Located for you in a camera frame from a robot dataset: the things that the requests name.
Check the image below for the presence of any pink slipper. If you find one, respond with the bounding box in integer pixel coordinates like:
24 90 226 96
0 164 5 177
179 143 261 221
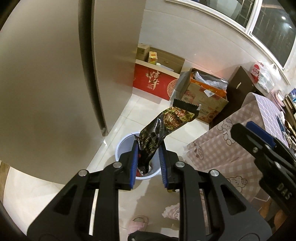
128 216 149 234

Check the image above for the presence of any blue plastic bucket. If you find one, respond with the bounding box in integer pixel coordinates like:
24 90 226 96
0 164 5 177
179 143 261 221
115 132 161 180

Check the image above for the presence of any grey checked tablecloth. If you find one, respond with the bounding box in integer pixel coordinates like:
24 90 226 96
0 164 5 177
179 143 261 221
162 92 290 220

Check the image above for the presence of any red cardboard box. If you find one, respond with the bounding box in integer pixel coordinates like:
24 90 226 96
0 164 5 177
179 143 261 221
132 43 186 101

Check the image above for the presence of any dark wooden cabinet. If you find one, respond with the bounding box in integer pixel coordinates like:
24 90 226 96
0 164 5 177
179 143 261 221
209 66 264 129

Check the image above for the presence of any beige refrigerator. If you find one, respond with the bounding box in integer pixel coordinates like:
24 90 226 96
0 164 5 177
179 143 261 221
1 1 145 184

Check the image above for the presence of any orange printed cardboard box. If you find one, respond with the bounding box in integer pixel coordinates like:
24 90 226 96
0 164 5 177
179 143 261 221
172 68 228 123

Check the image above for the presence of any white framed window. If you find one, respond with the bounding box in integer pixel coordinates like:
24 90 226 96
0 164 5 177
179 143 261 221
175 1 295 85

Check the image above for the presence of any white plastic bag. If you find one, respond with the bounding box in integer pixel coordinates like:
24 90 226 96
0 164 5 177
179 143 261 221
250 62 278 92

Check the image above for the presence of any yellow small box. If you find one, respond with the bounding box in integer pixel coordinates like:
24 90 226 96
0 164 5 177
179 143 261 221
147 51 158 65

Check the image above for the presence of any black printed snack bag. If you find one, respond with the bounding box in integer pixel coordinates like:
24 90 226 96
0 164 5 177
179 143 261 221
135 99 201 176

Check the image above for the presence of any person's right hand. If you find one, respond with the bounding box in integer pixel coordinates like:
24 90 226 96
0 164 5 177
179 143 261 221
259 199 287 231

